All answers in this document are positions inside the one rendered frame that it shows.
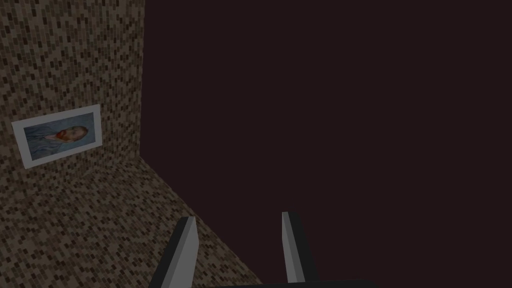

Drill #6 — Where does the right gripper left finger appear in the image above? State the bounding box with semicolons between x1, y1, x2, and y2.
148;215;200;288

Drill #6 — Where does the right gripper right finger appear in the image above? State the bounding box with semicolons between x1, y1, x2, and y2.
281;211;320;284

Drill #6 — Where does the white framed portrait picture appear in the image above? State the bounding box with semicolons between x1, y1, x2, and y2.
10;103;104;171

